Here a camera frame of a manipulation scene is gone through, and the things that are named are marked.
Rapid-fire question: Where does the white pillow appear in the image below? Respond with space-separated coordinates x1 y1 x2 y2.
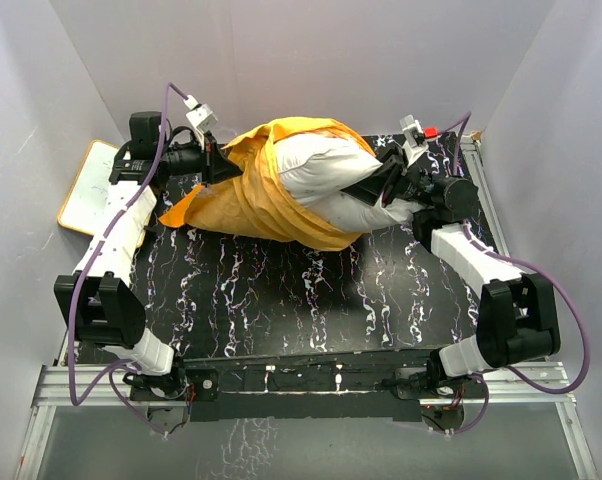
274 133 425 233

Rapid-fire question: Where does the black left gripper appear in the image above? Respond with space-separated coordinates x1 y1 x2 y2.
158 129 242 189

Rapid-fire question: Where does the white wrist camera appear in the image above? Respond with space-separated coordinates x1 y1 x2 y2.
400 115 439 150
186 104 218 134

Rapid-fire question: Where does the small wood framed whiteboard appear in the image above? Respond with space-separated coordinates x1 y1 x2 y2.
57 139 150 249

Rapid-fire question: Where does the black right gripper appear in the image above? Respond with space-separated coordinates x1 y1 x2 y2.
334 145 440 209

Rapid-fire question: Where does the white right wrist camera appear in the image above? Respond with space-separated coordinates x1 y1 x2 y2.
400 115 439 150

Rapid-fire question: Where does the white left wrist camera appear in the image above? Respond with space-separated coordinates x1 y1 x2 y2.
186 104 218 134

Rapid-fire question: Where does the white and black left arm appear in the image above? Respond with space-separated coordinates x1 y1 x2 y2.
54 103 241 399

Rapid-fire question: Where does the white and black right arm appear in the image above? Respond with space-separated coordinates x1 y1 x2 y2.
343 146 561 397

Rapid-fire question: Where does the aluminium table frame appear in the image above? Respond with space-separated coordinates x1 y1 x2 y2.
19 133 598 479

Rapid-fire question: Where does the orange cartoon print pillowcase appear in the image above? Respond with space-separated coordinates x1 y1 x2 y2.
159 116 374 251

